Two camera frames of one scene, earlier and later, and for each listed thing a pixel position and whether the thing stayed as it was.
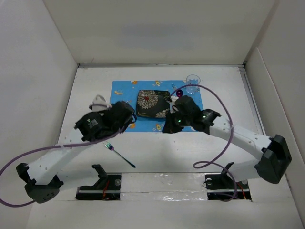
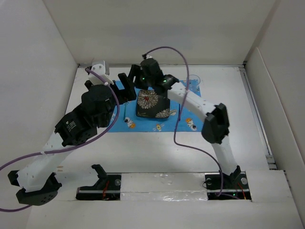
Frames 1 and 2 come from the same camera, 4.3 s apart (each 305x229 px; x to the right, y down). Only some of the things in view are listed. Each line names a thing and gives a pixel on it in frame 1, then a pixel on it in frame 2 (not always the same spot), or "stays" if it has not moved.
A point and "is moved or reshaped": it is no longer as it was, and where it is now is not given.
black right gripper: [168, 127] to [136, 70]
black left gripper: [128, 123] to [128, 95]
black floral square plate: [151, 103] stays
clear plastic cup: [192, 79] stays
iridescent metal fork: [111, 148] is moved or reshaped
